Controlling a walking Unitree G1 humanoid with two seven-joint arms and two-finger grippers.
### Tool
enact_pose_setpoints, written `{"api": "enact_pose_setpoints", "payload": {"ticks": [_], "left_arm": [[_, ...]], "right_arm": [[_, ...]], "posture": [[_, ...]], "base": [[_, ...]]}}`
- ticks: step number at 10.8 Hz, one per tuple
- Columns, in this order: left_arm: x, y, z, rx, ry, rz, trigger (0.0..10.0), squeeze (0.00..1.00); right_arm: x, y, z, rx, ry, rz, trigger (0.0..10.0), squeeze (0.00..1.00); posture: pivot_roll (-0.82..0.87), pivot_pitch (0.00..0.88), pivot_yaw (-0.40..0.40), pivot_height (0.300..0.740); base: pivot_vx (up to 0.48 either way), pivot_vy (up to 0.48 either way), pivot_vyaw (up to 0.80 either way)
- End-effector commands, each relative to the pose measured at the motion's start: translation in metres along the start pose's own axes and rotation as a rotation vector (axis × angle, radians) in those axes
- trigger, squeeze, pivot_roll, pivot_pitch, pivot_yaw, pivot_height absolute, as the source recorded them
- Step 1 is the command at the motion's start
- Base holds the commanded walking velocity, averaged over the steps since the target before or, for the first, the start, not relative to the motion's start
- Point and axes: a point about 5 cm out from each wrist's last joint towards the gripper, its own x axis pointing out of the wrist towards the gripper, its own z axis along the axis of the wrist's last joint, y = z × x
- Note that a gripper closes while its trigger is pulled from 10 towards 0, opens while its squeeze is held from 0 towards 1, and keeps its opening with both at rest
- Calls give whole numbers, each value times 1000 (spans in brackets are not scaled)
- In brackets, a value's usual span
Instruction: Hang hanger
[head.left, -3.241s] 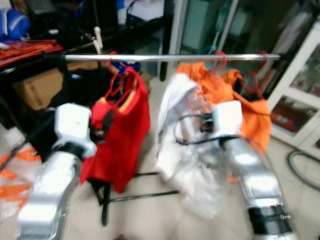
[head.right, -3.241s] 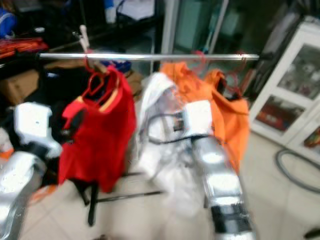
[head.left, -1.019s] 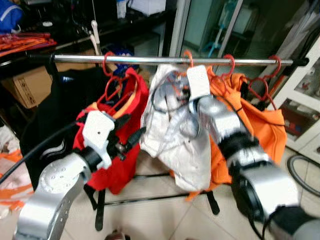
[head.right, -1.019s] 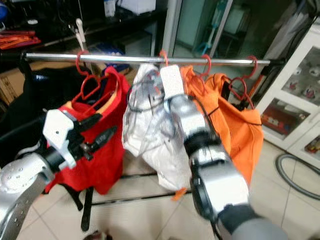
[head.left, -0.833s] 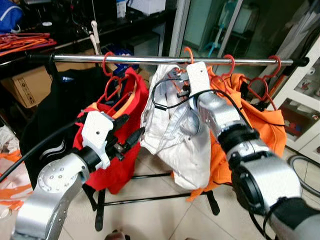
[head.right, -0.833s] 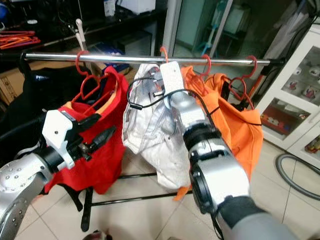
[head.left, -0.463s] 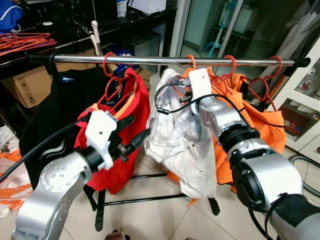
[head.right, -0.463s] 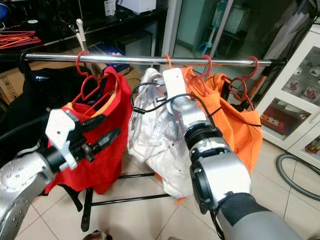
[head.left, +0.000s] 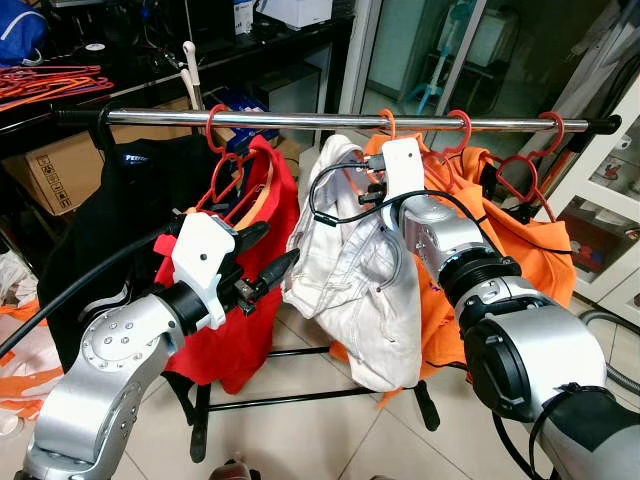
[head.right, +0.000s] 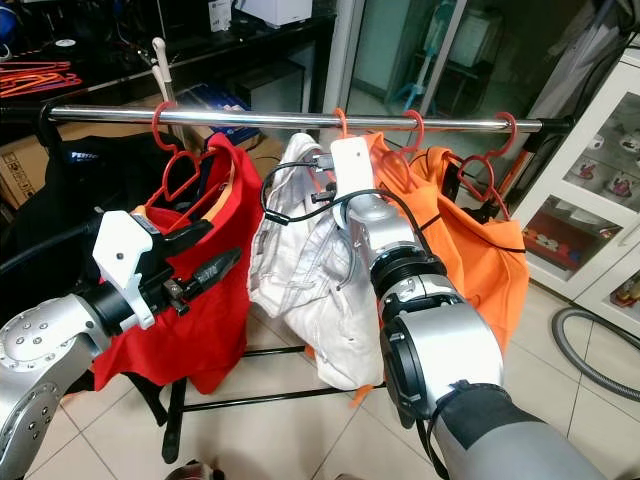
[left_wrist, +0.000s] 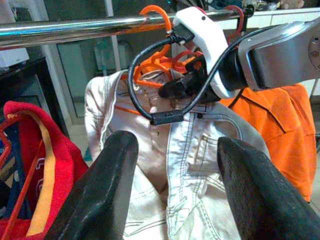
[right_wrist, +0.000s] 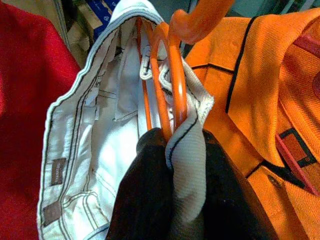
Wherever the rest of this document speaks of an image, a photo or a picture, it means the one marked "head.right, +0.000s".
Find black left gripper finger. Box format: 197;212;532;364
157;220;214;257
182;248;244;298

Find orange plastic hanger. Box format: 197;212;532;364
300;107;351;196

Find white denim jeans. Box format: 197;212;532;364
248;133;386;391

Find red plastic hanger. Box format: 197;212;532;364
455;110;519;221
390;108;426;191
145;100;221;226

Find red shirt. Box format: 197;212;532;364
95;133;266;396

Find black garment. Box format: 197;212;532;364
20;135;191;331

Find glass sliding door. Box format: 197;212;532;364
325;0;621;126

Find teal stand behind glass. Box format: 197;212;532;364
395;20;451;111

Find blue flat box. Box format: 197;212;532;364
175;85;241;111

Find black glossy table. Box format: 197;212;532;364
0;15;336;151

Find large cardboard box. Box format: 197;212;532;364
0;135;51;209

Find white printer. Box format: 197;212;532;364
238;0;313;28

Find white clothes pole clip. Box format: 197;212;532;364
150;38;173;106

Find white and blue carton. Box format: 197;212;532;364
208;0;231;31

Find pile of orange hangers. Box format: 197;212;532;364
0;60;83;99

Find white glass door cabinet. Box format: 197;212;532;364
510;55;640;311

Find blue sports bag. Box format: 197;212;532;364
0;5;18;43

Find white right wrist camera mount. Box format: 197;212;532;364
330;135;376;201

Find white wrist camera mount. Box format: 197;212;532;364
330;135;376;201
93;210;161;331

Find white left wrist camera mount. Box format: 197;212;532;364
93;210;161;331

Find chrome clothes rack rail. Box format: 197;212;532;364
40;103;571;136

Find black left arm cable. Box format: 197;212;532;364
0;222;101;276

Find black clothes rack frame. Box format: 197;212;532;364
150;345;391;463

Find grey vacuum hose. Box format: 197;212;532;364
548;305;640;403

